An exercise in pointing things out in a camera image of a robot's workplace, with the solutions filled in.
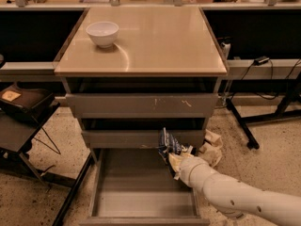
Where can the grey middle drawer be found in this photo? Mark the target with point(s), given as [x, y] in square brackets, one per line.
[139, 133]

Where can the grey drawer cabinet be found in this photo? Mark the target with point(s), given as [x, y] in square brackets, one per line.
[158, 50]

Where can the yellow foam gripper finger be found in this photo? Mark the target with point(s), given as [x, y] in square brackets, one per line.
[175, 161]

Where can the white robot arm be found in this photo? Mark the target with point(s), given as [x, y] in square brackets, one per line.
[232, 197]

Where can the black side table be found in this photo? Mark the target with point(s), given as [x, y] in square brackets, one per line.
[15, 137]

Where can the dark brown tray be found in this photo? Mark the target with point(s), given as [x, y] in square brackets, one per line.
[25, 104]

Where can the black power adapter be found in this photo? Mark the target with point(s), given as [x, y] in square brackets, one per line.
[261, 60]

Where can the blue chip bag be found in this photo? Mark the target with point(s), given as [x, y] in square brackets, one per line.
[169, 144]

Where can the grey drawer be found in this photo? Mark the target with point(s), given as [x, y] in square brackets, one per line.
[141, 105]
[139, 133]
[133, 187]

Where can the black table leg frame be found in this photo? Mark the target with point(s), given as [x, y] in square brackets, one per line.
[281, 113]

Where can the black floor bar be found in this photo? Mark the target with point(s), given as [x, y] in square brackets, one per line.
[67, 203]

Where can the white ceramic bowl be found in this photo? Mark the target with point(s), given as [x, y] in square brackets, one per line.
[103, 34]

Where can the grey bottom drawer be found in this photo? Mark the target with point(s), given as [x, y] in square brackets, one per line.
[133, 187]

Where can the grey top drawer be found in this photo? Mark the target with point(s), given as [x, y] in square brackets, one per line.
[141, 105]

